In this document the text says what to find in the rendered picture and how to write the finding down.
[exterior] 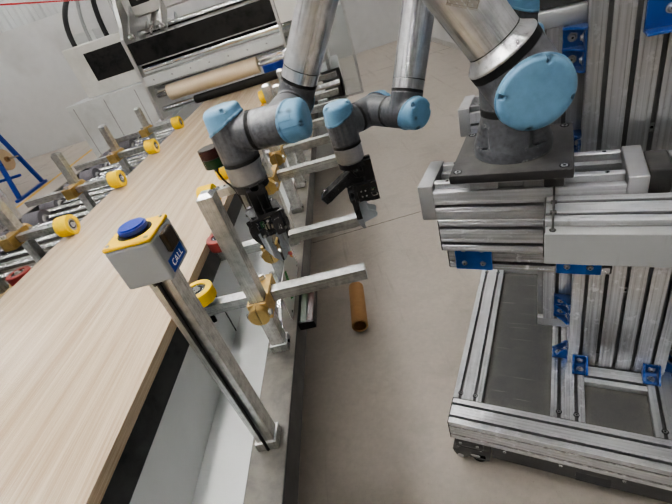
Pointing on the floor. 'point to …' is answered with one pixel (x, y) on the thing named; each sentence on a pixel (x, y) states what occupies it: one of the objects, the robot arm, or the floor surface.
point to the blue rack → (18, 174)
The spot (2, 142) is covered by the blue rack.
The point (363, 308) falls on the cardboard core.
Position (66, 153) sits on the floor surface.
